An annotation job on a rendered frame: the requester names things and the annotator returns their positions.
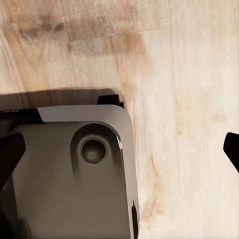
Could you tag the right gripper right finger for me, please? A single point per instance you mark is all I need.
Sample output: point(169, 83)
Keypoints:
point(231, 148)

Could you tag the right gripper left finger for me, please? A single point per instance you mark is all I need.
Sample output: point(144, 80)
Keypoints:
point(12, 148)

